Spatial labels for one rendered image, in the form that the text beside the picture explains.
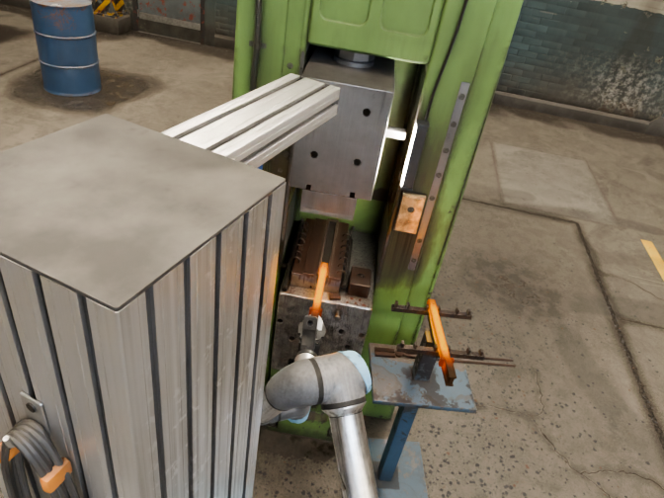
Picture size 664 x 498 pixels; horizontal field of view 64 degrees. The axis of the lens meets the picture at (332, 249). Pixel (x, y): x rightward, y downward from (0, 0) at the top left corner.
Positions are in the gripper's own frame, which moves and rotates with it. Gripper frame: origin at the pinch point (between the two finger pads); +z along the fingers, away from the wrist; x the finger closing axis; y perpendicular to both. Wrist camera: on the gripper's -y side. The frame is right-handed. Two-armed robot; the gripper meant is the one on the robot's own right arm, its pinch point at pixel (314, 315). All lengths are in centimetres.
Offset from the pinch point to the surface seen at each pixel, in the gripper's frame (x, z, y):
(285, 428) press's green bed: -7, 25, 97
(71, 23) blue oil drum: -288, 383, 13
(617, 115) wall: 350, 596, 73
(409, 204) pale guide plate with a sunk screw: 28, 38, -30
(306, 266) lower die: -7.1, 32.0, 2.5
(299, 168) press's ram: -14, 26, -43
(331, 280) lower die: 3.7, 27.4, 4.0
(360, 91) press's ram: 3, 25, -73
